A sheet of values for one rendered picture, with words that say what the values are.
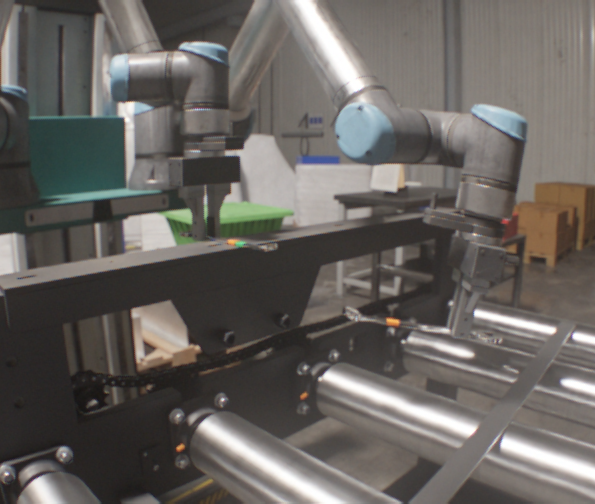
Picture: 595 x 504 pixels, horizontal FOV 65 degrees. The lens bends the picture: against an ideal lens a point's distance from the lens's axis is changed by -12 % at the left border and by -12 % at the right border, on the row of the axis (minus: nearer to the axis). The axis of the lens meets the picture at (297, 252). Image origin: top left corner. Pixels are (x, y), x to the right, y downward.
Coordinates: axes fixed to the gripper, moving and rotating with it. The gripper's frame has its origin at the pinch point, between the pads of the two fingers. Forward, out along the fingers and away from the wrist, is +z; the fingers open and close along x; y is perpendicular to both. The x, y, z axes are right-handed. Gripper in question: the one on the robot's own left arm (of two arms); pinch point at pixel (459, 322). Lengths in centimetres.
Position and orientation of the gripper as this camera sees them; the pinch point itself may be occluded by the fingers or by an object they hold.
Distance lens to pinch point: 84.3
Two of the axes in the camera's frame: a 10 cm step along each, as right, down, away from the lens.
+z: -1.7, 9.7, 1.5
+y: 9.9, 1.7, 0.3
